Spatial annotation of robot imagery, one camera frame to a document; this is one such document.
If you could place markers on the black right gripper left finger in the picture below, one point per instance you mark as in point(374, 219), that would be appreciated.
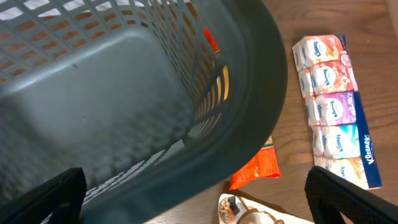
point(59, 198)

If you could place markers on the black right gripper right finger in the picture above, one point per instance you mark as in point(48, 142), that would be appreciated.
point(331, 198)

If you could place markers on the beige cookie bag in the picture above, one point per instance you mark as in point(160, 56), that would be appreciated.
point(233, 209)

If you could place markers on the dark grey plastic basket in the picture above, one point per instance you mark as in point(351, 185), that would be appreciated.
point(130, 91)

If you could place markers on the colourful tissue multipack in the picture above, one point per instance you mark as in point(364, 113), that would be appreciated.
point(341, 142)

